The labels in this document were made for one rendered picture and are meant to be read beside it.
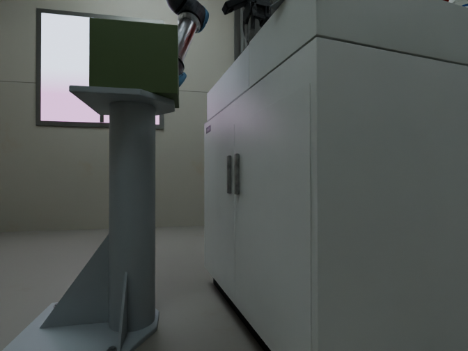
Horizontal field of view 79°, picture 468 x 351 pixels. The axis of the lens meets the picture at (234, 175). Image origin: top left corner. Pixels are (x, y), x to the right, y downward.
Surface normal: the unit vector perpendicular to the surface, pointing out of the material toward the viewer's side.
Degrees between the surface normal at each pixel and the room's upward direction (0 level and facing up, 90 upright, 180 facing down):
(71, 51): 90
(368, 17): 90
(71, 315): 90
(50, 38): 90
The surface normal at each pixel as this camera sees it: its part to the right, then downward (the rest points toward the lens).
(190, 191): 0.18, -0.01
